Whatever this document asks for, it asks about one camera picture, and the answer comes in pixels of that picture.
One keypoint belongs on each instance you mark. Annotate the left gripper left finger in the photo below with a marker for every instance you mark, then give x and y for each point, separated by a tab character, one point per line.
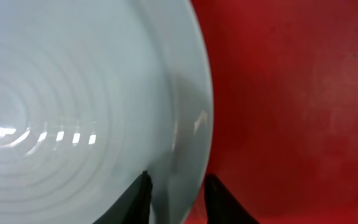
133	206

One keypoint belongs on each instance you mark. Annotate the red plastic tray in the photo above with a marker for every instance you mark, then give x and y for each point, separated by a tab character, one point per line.
285	84

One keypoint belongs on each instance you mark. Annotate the light blue round plate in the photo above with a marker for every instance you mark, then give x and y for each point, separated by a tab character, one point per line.
93	93

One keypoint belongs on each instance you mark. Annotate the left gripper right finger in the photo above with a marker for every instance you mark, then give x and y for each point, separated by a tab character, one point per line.
221	206

